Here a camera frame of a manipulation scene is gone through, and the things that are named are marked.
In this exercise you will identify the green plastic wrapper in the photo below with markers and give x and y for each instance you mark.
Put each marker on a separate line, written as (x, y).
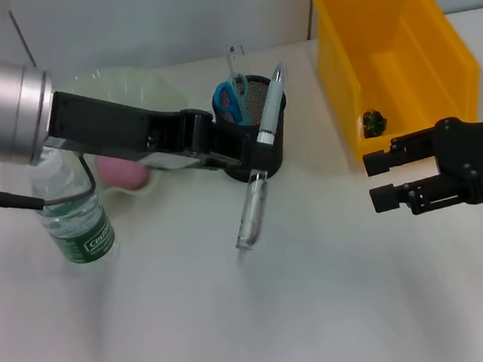
(375, 124)

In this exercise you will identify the black mesh pen cup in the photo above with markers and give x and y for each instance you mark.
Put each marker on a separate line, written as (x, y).
(280, 143)

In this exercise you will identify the blue safety scissors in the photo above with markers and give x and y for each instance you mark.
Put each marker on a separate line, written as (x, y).
(229, 98)

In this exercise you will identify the pale green wavy fruit plate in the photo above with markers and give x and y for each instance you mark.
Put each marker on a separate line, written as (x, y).
(129, 85)

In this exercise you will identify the yellow plastic storage bin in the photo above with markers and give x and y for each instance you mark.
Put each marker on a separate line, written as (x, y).
(380, 26)

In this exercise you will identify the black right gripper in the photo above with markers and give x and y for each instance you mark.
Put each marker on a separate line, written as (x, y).
(478, 149)

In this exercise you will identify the clear water bottle green label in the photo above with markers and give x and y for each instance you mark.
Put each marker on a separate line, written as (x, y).
(80, 235)

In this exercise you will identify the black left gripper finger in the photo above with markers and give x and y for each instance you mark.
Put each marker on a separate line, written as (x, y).
(261, 160)

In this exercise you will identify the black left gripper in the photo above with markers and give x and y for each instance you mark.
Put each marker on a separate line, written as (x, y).
(112, 129)

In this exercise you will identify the pink peach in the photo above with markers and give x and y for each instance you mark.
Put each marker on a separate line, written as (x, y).
(121, 173)

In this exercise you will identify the grey pen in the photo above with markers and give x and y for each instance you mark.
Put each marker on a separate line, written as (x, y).
(271, 109)

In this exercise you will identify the transparent plastic ruler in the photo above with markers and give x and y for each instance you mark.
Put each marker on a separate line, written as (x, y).
(237, 59)

